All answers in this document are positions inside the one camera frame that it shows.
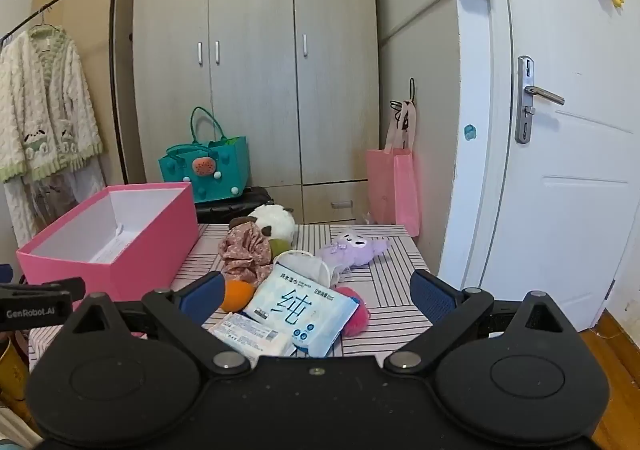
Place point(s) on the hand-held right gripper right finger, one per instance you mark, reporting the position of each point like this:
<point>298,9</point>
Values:
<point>431,292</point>

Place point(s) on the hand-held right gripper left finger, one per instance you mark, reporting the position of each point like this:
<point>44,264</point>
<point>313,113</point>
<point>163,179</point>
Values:
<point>202,292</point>

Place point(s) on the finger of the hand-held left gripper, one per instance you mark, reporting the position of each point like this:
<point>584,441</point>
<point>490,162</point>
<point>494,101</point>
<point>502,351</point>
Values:
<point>45,289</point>

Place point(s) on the orange ball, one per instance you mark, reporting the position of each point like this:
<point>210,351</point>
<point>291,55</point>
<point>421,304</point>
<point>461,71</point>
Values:
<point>236,296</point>

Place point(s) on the pink floral cloth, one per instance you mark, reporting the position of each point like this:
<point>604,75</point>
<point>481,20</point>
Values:
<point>245,250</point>

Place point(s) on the pink cardboard box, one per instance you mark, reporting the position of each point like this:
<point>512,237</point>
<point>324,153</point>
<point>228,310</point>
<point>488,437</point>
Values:
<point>145,250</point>

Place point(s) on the white round plush toy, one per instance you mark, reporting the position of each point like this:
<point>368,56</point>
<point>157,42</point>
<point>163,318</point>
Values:
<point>275,222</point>

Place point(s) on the white mesh bath sponge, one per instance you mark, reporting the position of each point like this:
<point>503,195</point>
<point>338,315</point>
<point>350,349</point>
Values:
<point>306,266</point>

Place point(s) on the striped pink tablecloth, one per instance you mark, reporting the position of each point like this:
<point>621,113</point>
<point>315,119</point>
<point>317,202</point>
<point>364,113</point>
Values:
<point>390,280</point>

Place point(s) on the gold round container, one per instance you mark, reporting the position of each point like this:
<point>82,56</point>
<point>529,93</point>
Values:
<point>10,370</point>

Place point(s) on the white tissue pack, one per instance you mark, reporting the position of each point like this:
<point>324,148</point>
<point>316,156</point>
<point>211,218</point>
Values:
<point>250,335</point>

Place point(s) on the pink fluffy pompom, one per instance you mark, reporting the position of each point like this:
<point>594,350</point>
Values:
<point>356,315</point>

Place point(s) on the white hanging garment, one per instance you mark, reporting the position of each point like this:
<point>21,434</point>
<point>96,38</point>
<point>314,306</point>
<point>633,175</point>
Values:
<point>25,210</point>

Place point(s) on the black suitcase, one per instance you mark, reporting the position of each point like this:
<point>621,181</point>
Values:
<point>225,210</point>

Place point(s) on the green ball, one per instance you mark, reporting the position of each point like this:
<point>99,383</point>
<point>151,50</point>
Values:
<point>280,247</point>

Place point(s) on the purple plush toy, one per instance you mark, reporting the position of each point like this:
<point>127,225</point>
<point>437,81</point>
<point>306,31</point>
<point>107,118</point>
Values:
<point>352,247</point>

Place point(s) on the blue wet wipes pack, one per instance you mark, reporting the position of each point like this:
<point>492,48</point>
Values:
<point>300,310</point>

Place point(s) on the pink tote bag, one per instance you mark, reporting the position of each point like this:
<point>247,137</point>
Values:
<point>392,185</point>

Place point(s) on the teal tote bag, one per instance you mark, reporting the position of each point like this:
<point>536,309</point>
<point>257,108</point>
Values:
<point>210,172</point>

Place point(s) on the white door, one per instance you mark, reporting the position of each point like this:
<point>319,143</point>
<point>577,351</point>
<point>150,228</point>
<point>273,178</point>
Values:
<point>565,210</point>

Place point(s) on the blue round sticker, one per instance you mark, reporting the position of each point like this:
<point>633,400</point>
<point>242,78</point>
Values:
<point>470,133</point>

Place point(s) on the white green knit cardigan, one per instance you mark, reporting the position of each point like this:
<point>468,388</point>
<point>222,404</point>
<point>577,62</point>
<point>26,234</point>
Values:
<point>45,100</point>

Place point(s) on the beige three-door wardrobe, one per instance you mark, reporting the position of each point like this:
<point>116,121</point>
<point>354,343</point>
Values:
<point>250,80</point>

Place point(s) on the beige side cabinet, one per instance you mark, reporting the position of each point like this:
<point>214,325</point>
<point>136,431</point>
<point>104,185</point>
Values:
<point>425,55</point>

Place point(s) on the black clothes rack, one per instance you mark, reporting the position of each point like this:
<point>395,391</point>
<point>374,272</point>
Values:
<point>114,55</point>

